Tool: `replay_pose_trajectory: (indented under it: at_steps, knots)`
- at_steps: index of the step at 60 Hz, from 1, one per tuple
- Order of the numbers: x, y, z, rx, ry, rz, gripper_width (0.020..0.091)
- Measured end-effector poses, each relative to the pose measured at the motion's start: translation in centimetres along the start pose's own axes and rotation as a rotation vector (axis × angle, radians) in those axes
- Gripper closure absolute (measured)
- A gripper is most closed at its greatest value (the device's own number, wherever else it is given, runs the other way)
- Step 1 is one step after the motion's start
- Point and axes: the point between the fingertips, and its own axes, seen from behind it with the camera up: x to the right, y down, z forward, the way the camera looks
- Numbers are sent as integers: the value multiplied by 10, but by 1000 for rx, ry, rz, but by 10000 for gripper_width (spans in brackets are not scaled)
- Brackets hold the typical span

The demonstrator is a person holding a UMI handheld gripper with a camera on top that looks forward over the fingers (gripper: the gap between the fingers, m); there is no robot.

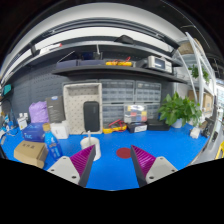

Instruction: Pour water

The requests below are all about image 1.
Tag blue carton box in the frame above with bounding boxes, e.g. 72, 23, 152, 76
21, 122, 47, 143

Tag beige dotted storage tray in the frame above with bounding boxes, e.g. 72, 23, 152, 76
62, 82, 103, 135

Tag brown cardboard box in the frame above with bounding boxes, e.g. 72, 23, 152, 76
13, 140, 49, 169

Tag flat round red coaster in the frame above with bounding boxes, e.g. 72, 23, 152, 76
116, 147, 132, 160

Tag white ribbed mug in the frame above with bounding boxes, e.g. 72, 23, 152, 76
80, 135, 102, 162

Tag small white device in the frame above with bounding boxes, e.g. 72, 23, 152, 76
189, 126, 202, 139

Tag dark grey upright carton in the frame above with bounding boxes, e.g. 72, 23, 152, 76
45, 95, 66, 124

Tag teal plastic bin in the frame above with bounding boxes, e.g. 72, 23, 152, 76
3, 84, 13, 95

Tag black box with white label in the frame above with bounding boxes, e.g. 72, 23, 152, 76
127, 121, 149, 134

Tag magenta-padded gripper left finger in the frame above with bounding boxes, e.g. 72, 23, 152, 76
46, 144, 97, 188

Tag small white box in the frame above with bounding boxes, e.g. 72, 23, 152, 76
17, 113, 29, 130

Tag purple plastic bag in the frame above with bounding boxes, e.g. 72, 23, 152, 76
28, 101, 50, 124

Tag white carton box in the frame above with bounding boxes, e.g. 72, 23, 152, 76
50, 120, 70, 140

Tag flat black case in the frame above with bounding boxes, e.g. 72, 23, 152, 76
146, 119, 171, 132

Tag black zip pouch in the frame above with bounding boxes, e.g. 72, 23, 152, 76
83, 101, 101, 133

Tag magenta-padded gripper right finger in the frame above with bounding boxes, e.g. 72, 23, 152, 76
129, 144, 179, 188

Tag blue drink bottle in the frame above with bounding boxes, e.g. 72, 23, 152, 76
42, 123, 64, 162

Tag white shelf rack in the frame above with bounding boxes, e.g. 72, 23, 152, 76
173, 31, 218, 128

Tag grey small-parts drawer cabinet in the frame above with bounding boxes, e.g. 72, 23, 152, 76
134, 80, 162, 103
101, 102, 161, 128
99, 79, 135, 104

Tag potted green plant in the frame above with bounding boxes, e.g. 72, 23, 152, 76
157, 92, 203, 129

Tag clear organizer box, coloured parts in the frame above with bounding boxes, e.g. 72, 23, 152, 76
123, 104, 148, 125

